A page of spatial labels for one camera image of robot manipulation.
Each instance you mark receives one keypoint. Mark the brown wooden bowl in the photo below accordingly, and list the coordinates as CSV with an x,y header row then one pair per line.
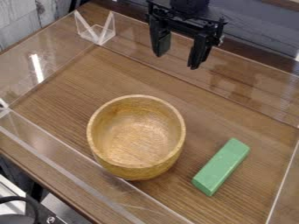
x,y
137,134

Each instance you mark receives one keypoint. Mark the green rectangular block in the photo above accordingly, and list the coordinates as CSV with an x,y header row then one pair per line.
x,y
225,162

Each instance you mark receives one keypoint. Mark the clear acrylic tray wall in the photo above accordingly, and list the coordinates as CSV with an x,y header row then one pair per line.
x,y
105,198

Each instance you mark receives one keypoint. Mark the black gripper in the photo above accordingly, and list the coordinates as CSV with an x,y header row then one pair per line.
x,y
189,17

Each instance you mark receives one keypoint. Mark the clear acrylic corner bracket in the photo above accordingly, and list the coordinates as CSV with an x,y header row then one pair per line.
x,y
100,34

